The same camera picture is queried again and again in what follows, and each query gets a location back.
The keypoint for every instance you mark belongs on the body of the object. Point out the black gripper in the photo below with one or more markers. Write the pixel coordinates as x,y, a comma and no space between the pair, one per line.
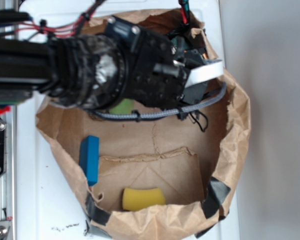
156,66

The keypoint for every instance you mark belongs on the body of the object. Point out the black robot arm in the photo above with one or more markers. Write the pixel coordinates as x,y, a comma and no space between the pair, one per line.
97,71

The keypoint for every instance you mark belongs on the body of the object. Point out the green plush toy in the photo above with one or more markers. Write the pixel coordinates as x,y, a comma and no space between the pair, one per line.
126,106

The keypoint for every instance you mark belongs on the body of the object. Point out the blue rectangular block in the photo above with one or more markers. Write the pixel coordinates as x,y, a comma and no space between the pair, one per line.
89,159

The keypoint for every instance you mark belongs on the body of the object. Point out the brown paper bag tray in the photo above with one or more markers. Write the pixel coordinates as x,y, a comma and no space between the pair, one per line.
194,153

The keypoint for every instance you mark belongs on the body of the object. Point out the yellow sponge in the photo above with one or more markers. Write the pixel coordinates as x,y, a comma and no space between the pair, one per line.
138,199

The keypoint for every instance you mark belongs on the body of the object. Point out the aluminium frame rail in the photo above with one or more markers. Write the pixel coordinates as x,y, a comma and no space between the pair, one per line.
8,175

